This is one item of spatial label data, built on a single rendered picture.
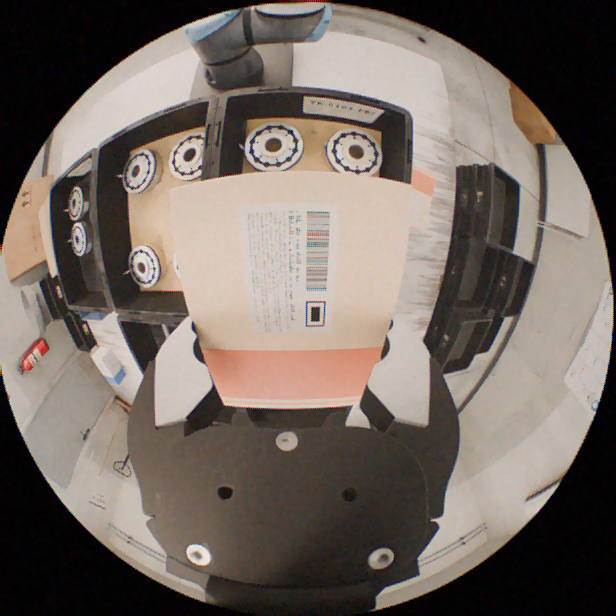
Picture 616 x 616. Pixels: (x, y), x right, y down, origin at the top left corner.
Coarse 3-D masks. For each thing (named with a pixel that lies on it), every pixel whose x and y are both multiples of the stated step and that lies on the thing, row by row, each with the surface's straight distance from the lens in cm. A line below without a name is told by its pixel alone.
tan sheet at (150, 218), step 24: (168, 144) 51; (168, 168) 49; (168, 192) 48; (144, 216) 52; (168, 216) 48; (144, 240) 53; (168, 240) 48; (168, 264) 50; (144, 288) 57; (168, 288) 52
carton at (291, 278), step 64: (192, 192) 10; (256, 192) 9; (320, 192) 9; (384, 192) 10; (192, 256) 11; (256, 256) 10; (320, 256) 9; (384, 256) 10; (192, 320) 12; (256, 320) 11; (320, 320) 11; (384, 320) 12; (256, 384) 15; (320, 384) 14
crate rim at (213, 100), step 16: (208, 96) 38; (160, 112) 43; (208, 112) 36; (128, 128) 47; (208, 128) 35; (208, 144) 34; (96, 160) 54; (208, 160) 33; (96, 176) 52; (208, 176) 32; (96, 192) 51; (96, 208) 51; (96, 224) 51; (96, 240) 52; (112, 304) 54
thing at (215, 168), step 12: (228, 96) 37; (240, 96) 36; (324, 96) 35; (336, 96) 35; (348, 96) 35; (360, 96) 36; (384, 108) 37; (396, 108) 38; (216, 120) 35; (408, 120) 38; (216, 132) 34; (408, 132) 37; (216, 144) 33; (408, 144) 37; (216, 156) 32; (408, 156) 35; (216, 168) 32; (408, 168) 34; (408, 180) 34
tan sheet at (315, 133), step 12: (252, 120) 44; (264, 120) 44; (276, 120) 43; (288, 120) 43; (300, 120) 43; (312, 120) 43; (300, 132) 42; (312, 132) 42; (324, 132) 42; (372, 132) 45; (276, 144) 41; (312, 144) 41; (312, 156) 40; (252, 168) 41; (300, 168) 40; (312, 168) 40; (324, 168) 40
